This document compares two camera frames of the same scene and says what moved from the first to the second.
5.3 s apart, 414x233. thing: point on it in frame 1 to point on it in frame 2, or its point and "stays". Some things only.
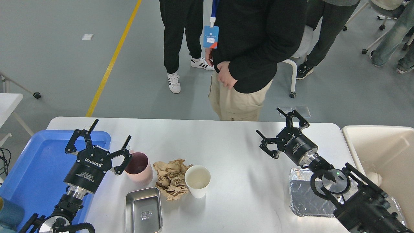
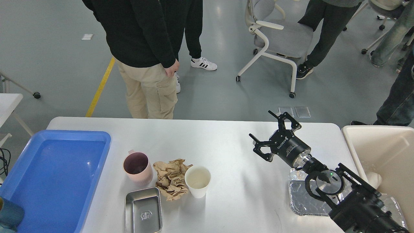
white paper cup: (197, 178) stays
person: (254, 36) to (138, 35)
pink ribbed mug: (139, 171) stays
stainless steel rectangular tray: (143, 212) stays
